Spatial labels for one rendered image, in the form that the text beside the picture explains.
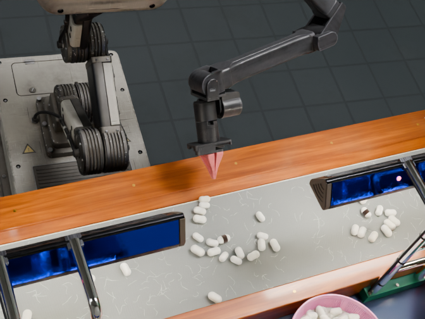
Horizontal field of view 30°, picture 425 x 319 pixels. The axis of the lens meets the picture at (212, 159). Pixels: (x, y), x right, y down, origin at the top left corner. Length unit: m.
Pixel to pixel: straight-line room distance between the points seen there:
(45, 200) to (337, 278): 0.78
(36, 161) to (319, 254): 0.90
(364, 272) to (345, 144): 0.41
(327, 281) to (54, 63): 1.18
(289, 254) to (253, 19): 1.76
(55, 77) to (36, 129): 0.22
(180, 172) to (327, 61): 1.64
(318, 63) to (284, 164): 1.42
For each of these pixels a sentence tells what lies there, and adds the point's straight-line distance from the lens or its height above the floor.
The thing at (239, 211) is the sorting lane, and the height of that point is 0.74.
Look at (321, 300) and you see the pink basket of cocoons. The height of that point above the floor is 0.75.
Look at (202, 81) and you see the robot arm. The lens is 1.98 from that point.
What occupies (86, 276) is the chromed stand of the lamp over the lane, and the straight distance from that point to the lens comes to 1.57.
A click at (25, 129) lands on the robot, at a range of 2.53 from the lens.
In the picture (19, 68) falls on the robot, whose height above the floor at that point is 0.47.
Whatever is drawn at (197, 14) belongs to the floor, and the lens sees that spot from 3.63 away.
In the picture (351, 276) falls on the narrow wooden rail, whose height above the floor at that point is 0.76.
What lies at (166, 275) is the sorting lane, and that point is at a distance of 2.02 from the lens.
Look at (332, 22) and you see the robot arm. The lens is 2.19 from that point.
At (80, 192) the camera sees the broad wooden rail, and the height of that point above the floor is 0.76.
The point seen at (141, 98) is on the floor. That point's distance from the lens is 3.26.
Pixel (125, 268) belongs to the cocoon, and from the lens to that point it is 1.99.
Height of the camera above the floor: 2.54
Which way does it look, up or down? 54 degrees down
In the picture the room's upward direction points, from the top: 22 degrees clockwise
